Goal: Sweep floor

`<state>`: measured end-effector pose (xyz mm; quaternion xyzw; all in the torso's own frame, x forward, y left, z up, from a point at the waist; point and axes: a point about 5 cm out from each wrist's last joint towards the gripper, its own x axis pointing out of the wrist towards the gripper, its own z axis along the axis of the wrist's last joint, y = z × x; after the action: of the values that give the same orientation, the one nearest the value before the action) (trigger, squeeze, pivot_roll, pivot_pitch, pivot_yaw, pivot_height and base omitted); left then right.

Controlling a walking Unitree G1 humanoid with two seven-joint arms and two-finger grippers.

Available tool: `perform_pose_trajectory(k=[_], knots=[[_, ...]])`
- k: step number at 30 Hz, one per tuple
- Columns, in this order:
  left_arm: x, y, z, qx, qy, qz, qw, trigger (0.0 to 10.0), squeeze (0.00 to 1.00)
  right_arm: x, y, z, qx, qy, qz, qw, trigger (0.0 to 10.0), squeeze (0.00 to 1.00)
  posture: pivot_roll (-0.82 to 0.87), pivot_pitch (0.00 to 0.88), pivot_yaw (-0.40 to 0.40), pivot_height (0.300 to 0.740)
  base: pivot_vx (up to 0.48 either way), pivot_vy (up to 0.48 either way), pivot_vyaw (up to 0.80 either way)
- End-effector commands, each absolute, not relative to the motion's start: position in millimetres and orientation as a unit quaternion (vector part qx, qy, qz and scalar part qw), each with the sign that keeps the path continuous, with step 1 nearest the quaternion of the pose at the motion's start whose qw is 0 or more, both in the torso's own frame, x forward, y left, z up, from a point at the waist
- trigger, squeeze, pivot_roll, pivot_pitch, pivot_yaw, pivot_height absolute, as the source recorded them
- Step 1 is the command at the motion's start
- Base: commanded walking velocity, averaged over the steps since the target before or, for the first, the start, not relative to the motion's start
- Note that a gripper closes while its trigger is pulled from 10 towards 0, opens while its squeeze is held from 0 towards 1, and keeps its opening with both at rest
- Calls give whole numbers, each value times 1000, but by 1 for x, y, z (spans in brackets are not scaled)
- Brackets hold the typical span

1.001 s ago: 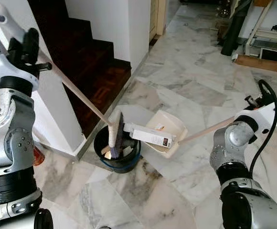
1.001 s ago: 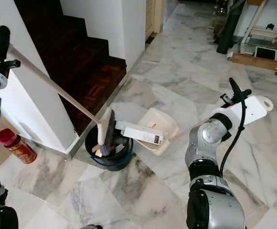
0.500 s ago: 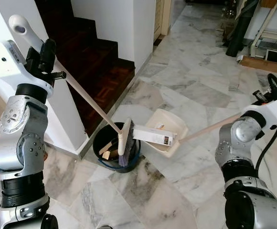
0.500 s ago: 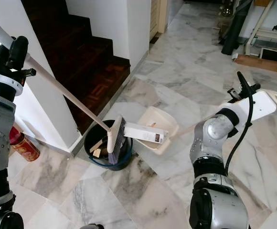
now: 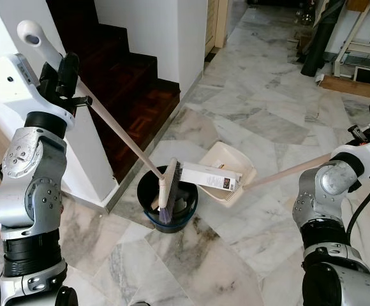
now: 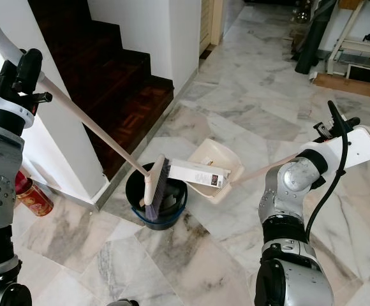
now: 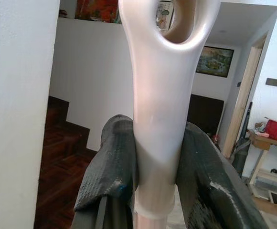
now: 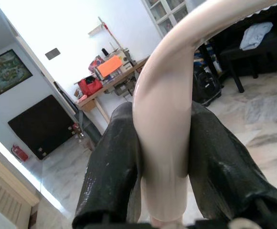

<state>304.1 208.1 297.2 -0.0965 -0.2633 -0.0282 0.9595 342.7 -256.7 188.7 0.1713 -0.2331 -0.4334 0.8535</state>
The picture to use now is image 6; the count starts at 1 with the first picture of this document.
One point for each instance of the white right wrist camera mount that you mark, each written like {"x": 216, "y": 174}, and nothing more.
{"x": 357, "y": 146}

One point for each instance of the light wooden door frame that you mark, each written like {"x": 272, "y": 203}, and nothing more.
{"x": 210, "y": 25}

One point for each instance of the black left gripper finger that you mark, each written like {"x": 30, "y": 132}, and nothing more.
{"x": 5, "y": 76}
{"x": 30, "y": 70}

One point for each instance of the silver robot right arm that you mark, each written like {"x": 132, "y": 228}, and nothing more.
{"x": 287, "y": 185}

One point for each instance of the dark wooden staircase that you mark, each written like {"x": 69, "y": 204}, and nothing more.
{"x": 115, "y": 64}

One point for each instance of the long black bag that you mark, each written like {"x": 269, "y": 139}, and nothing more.
{"x": 312, "y": 44}

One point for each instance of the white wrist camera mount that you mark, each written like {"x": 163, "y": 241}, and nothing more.
{"x": 27, "y": 116}
{"x": 357, "y": 146}

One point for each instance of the white metal frame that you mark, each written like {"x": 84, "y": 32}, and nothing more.
{"x": 354, "y": 57}

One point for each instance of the red can with lid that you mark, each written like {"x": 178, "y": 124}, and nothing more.
{"x": 35, "y": 201}

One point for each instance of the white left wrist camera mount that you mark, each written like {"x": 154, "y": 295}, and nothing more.
{"x": 27, "y": 116}

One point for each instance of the white printed paper box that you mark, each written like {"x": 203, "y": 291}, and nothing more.
{"x": 194, "y": 171}

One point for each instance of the brown wooden plank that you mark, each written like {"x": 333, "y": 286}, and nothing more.
{"x": 344, "y": 84}

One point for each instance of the black round waste bin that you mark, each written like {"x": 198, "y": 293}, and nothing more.
{"x": 135, "y": 191}

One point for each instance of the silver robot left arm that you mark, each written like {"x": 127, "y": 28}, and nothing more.
{"x": 0, "y": 185}

